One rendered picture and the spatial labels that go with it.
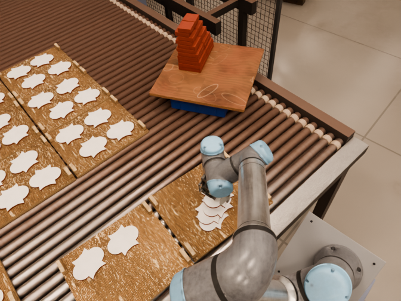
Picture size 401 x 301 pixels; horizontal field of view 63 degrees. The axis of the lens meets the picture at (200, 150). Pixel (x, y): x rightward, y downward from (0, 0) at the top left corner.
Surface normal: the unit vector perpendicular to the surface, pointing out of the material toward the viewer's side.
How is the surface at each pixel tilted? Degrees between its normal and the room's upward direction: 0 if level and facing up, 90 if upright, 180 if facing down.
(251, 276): 30
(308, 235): 42
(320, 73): 0
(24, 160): 0
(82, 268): 0
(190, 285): 35
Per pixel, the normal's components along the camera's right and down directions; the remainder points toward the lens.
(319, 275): -0.40, -0.11
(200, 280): -0.62, -0.42
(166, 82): -0.06, -0.61
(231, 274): -0.30, -0.41
